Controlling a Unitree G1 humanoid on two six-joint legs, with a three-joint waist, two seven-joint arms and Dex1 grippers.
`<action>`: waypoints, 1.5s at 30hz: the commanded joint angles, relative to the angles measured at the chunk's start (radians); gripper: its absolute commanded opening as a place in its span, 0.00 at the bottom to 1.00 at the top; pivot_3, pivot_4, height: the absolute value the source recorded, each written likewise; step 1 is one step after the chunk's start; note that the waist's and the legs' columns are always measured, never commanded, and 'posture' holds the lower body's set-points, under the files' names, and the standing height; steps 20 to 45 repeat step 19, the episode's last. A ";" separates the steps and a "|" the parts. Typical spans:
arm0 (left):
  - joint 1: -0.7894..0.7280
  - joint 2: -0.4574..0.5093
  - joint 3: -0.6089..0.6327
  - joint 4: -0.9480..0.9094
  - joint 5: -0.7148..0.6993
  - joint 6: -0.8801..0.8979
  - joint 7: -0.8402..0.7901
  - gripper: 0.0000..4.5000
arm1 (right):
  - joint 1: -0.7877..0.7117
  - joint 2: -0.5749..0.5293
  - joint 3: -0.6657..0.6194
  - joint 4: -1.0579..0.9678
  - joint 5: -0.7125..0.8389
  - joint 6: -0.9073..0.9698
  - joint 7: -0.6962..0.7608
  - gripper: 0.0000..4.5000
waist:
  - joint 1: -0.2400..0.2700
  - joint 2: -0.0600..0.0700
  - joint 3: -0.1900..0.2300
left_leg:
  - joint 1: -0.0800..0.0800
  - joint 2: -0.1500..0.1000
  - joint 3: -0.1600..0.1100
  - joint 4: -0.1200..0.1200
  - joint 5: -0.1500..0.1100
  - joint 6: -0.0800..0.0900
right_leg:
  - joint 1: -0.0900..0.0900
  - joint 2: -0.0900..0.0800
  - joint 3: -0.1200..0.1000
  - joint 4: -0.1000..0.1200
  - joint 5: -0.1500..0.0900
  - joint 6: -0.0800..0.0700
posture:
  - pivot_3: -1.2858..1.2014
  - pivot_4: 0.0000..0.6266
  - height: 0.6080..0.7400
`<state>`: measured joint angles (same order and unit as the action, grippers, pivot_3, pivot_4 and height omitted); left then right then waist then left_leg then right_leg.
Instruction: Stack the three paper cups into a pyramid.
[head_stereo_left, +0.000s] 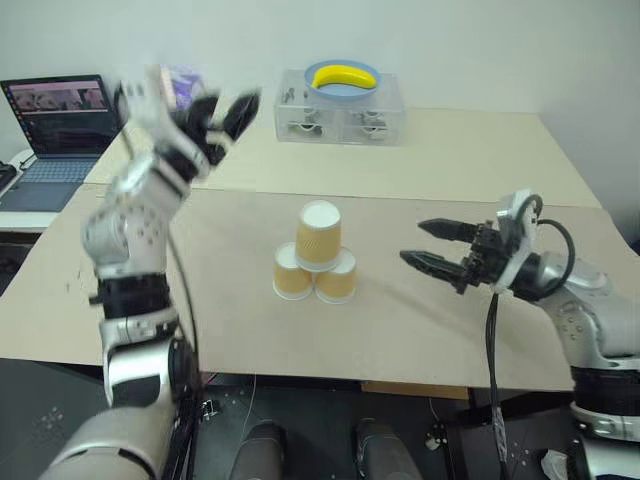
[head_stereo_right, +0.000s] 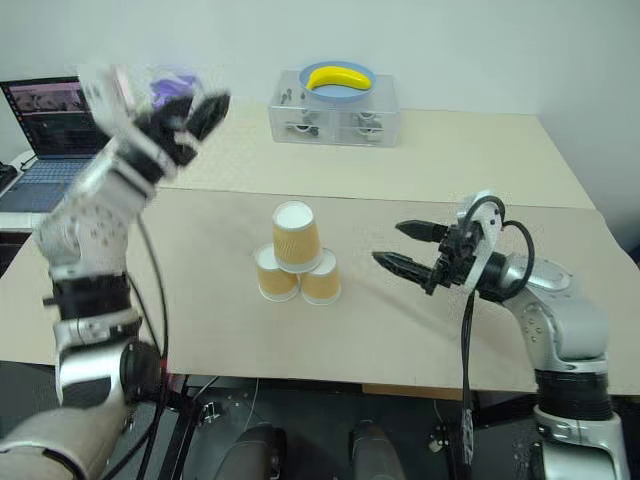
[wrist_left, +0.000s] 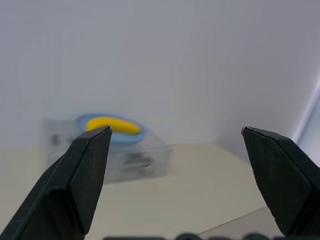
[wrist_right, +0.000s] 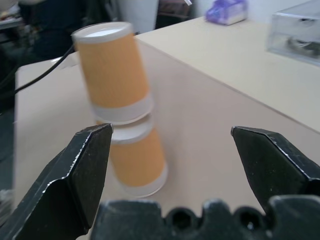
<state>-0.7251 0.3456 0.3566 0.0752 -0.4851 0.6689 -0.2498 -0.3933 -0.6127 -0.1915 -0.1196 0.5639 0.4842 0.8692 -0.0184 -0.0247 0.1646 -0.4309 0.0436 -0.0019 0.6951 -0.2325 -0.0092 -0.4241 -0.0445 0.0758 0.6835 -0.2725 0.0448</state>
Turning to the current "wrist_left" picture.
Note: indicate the clear acrylic drawer organizer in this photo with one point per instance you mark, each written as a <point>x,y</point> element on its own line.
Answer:
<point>140,160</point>

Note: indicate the blue plate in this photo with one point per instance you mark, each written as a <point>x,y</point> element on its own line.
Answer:
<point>122,138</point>

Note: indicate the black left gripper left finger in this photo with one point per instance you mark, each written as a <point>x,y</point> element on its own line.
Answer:
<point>62,185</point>

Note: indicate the yellow banana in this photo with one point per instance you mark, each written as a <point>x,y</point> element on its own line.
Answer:
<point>120,125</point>

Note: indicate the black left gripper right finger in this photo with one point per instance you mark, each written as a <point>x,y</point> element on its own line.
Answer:
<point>282,180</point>

